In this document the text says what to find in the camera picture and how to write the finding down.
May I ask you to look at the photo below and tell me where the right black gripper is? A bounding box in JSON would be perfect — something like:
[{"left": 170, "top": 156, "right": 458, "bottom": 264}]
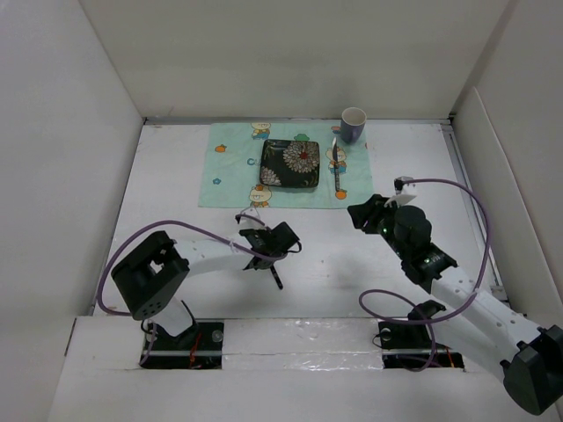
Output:
[{"left": 347, "top": 193, "right": 409, "bottom": 260}]

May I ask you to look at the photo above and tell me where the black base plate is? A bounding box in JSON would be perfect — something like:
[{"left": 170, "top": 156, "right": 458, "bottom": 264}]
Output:
[
  {"left": 140, "top": 320, "right": 224, "bottom": 370},
  {"left": 372, "top": 321, "right": 465, "bottom": 372}
]

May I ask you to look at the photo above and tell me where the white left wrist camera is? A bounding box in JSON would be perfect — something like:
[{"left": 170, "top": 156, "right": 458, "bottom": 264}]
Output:
[{"left": 234, "top": 207, "right": 266, "bottom": 227}]

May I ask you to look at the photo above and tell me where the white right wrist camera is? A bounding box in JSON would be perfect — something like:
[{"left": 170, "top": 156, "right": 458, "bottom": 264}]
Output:
[{"left": 384, "top": 176, "right": 417, "bottom": 207}]

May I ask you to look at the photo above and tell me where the steel fork patterned handle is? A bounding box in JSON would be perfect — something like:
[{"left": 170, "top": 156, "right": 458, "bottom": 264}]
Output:
[{"left": 270, "top": 265, "right": 284, "bottom": 290}]

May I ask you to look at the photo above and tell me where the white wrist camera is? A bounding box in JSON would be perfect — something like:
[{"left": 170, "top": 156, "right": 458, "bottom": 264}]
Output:
[
  {"left": 384, "top": 176, "right": 417, "bottom": 207},
  {"left": 234, "top": 207, "right": 266, "bottom": 227}
]

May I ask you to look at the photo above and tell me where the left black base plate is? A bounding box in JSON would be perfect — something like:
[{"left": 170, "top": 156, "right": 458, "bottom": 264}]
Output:
[{"left": 140, "top": 320, "right": 224, "bottom": 370}]

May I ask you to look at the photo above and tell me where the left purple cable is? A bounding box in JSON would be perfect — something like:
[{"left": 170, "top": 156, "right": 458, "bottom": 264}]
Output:
[{"left": 95, "top": 213, "right": 294, "bottom": 366}]

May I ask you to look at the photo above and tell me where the green cartoon print cloth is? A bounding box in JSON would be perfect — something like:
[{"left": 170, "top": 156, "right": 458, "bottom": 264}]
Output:
[{"left": 199, "top": 120, "right": 373, "bottom": 209}]

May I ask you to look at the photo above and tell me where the black floral square plate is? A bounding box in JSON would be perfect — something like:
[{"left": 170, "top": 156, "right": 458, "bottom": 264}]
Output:
[{"left": 259, "top": 140, "right": 320, "bottom": 189}]

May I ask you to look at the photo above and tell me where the purple mug white inside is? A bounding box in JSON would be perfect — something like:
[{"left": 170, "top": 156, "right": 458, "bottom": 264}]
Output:
[{"left": 340, "top": 107, "right": 367, "bottom": 144}]

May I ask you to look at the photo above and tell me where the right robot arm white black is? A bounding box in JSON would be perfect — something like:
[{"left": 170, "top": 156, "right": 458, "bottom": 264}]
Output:
[{"left": 347, "top": 194, "right": 562, "bottom": 416}]

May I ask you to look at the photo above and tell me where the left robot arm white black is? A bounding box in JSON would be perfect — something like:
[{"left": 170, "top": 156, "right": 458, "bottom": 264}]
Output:
[{"left": 111, "top": 217, "right": 302, "bottom": 349}]

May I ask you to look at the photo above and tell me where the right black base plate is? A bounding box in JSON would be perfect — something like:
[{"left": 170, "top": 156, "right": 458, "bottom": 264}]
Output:
[{"left": 372, "top": 321, "right": 465, "bottom": 372}]

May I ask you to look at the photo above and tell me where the steel knife patterned handle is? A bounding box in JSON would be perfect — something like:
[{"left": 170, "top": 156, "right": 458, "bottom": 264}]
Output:
[{"left": 332, "top": 137, "right": 340, "bottom": 193}]

